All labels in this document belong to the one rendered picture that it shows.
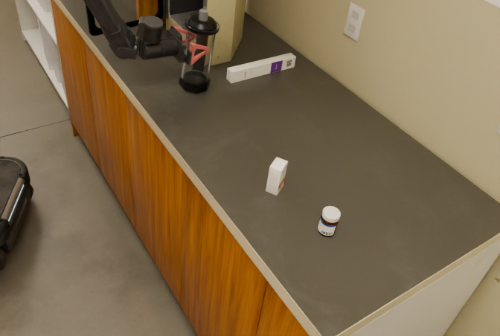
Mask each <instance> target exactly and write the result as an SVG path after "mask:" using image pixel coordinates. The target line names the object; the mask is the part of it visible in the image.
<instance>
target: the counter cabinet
mask: <svg viewBox="0 0 500 336"><path fill-rule="evenodd" d="M51 5H52V10H53V14H54V23H55V28H56V32H57V41H58V45H59V50H60V59H61V63H62V72H63V76H64V80H65V89H66V94H67V98H68V107H69V111H70V116H71V125H72V129H73V134H74V136H78V135H79V136H80V137H81V138H82V140H83V142H84V144H85V145H86V147H87V149H88V150H89V152H90V153H91V155H92V157H93V159H94V161H95V162H96V164H97V165H98V167H99V169H100V171H101V172H102V173H103V176H104V178H105V179H106V181H107V182H108V184H109V186H110V187H111V189H112V191H113V193H114V194H115V196H116V198H117V199H118V201H119V202H120V204H121V206H122V208H123V209H124V211H125V213H126V214H127V216H128V218H129V220H130V221H131V223H132V225H133V227H134V228H135V230H136V232H137V233H138V235H139V236H140V238H141V240H142V242H143V243H144V245H145V247H146V249H147V250H148V252H149V253H150V256H151V257H152V258H153V261H154V262H155V264H156V265H157V267H158V269H159V270H160V272H161V274H162V276H163V277H164V279H165V281H166V282H167V284H168V285H169V287H170V290H171V291H172V292H173V294H174V296H175V298H176V299H177V301H178V303H179V305H180V306H181V307H182V310H183V311H184V313H185V314H186V316H187V318H188V319H189V321H190V323H191V325H192V327H193V328H194V330H195V332H196V333H197V335H198V336H309V335H308V334H307V332H306V331H305V330H304V328H303V327H302V325H301V324H300V323H299V322H298V320H297V319H296V318H295V316H294V315H293V314H292V312H291V311H290V310H289V309H288V307H287V306H286V304H285V303H284V302H283V300H282V299H281V298H280V297H279V296H278V294H277V293H276V291H275V290H274V289H273V287H271V285H270V284H269V282H268V281H267V280H266V278H265V277H264V275H262V273H261V272H260V271H259V269H258V268H257V266H256V265H255V264H254V263H253V262H252V260H251V259H250V257H249V256H248V255H247V253H246V252H245V251H244V250H243V248H242V247H241V246H240V244H239V243H238V241H237V240H236V239H235V238H234V237H233V235H232V234H231V232H230V231H229V230H228V228H227V227H226V226H225V225H224V224H223V222H222V221H221V219H220V218H219V216H218V215H217V214H216V213H215V212H214V210H213V209H212V208H211V206H210V205H209V203H208V202H207V201H206V200H205V198H204V197H203V196H202V194H201V193H200V191H198V189H197V188H196V187H195V185H194V184H193V182H192V181H191V180H190V179H189V178H188V176H187V175H186V174H185V172H184V171H183V169H182V168H181V167H180V166H179V164H178V163H177V162H176V160H175V159H174V158H173V156H172V155H171V154H170V153H169V151H168V150H167V148H166V147H165V146H164V144H163V143H162V142H161V141H160V140H159V138H158V137H157V135H156V134H155V132H154V131H153V130H152V129H151V128H150V126H149V125H148V124H147V122H146V121H145V119H144V118H143V117H142V116H141V114H140V113H139V112H138V110H137V109H136V108H135V107H134V105H133V104H132V103H131V101H130V100H129V98H128V97H127V96H126V95H125V93H124V92H123V91H122V90H121V88H120V87H119V85H118V84H117V83H116V82H115V80H114V79H113V78H112V76H111V75H110V74H109V72H108V71H107V70H106V69H105V67H104V66H103V64H102V63H101V62H100V60H99V59H98V58H97V57H96V56H95V54H94V53H93V51H92V50H91V48H90V47H89V46H88V45H87V44H86V42H85V41H84V40H83V38H82V37H81V35H80V34H79V33H78V32H77V30H76V29H75V28H74V26H73V25H72V24H71V23H70V21H69V20H68V19H67V17H66V16H65V14H64V13H63V12H62V11H61V9H60V8H59V7H58V6H57V4H56V3H55V1H54V0H51ZM499 254H500V240H498V241H497V242H496V243H494V244H493V245H491V246H489V247H488V248H486V249H485V250H483V251H482V252H480V253H478V254H477V255H475V256H474V257H472V258H471V259H469V260H467V261H466V262H464V263H463V264H461V265H459V266H458V267H457V268H455V269H453V270H452V271H450V272H449V273H448V274H445V275H444V276H442V277H441V278H440V279H438V280H436V281H434V282H433V283H432V284H430V285H428V286H426V287H425V288H424V289H422V290H421V291H418V292H417V293H416V294H414V295H413V296H411V297H409V298H408V299H407V300H405V301H403V302H402V303H400V304H399V305H397V306H395V307H394V308H392V309H391V310H389V311H387V312H386V313H384V314H383V315H381V316H380V317H378V318H377V319H375V320H373V321H372V322H370V323H369V324H368V325H366V326H364V327H362V328H361V329H360V330H358V331H356V332H354V333H353V334H352V335H350V336H443V335H444V334H445V332H446V331H447V329H448V328H449V327H450V325H451V324H452V322H453V320H454V319H455V318H456V317H457V315H458V313H459V312H460V310H461V309H462V308H463V307H464V305H465V303H466V302H467V300H468V299H469V297H470V296H471V295H472V293H473V292H474V290H475V289H476V287H477V286H478V284H479V283H480V281H481V280H482V279H483V277H484V275H485V274H486V273H487V271H488V270H489V269H490V267H491V265H492V264H493V263H494V261H495V260H496V258H497V257H498V255H499Z"/></svg>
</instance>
